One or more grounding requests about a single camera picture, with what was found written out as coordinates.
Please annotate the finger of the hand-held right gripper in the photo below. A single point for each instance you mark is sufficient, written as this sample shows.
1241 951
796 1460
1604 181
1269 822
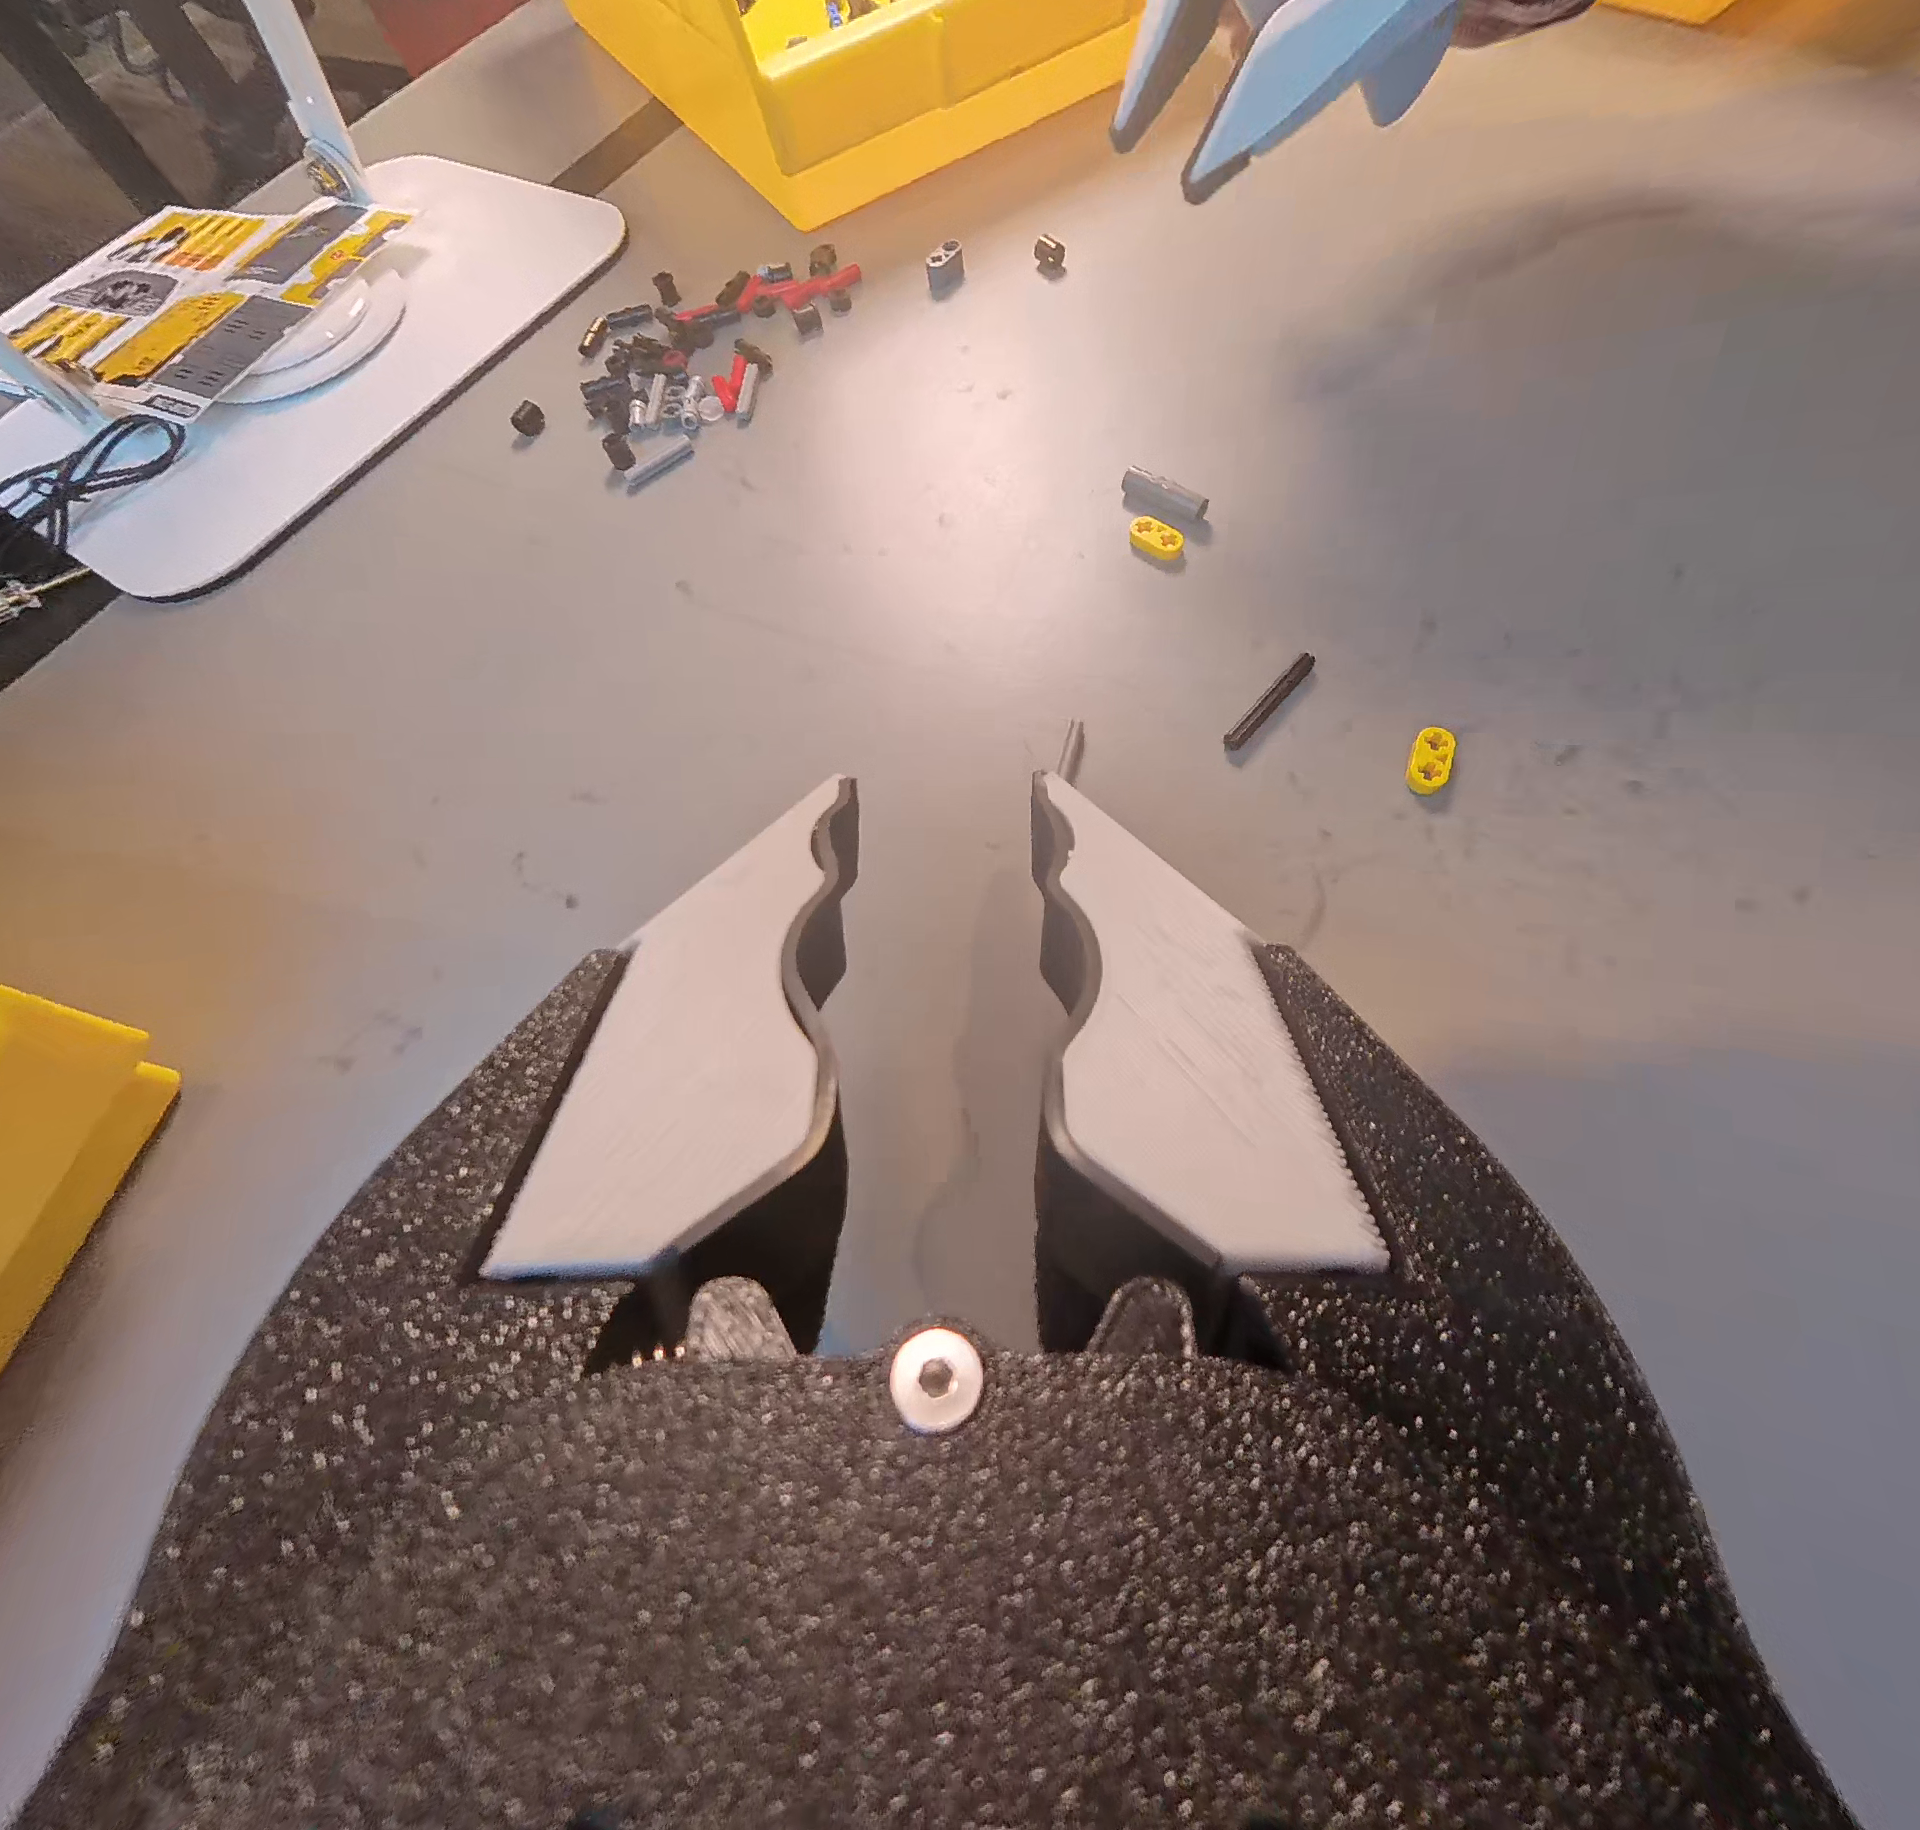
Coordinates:
1351 30
1201 0

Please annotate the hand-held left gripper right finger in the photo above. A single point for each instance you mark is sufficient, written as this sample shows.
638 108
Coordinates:
1201 1095

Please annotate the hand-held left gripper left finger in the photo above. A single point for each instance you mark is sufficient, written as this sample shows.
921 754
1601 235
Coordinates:
676 1095

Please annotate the yellow two-hole toy brick beam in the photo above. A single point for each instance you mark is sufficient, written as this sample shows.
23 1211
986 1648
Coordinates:
1157 537
1431 762

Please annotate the dark grey toy brick connector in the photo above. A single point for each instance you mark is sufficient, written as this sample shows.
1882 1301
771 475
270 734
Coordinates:
1166 491

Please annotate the grey desk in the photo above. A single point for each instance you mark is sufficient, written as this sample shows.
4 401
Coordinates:
1500 586

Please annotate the small grey toy brick connector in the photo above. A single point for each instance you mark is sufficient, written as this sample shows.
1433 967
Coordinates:
946 266

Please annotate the black toy brick axle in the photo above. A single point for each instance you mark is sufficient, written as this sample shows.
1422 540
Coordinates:
1266 702

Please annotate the pile of black red pins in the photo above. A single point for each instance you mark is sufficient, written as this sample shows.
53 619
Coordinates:
751 307

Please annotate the white stand base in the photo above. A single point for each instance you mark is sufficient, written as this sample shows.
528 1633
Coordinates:
495 240

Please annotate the yellow grey sticker sheet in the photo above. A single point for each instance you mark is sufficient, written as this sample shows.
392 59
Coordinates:
226 315

